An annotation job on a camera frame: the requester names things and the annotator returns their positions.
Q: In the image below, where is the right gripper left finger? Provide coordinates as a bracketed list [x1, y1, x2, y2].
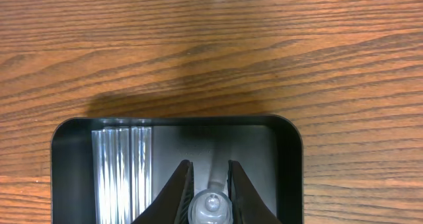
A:
[131, 159, 195, 224]

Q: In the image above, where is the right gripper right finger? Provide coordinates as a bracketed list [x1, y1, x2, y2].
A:
[227, 160, 282, 224]

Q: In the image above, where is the clear test tube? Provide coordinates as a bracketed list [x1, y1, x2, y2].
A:
[91, 128, 113, 224]
[187, 146, 234, 224]
[110, 127, 132, 224]
[131, 126, 153, 220]

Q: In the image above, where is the black tray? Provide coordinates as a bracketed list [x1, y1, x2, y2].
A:
[50, 114, 305, 224]

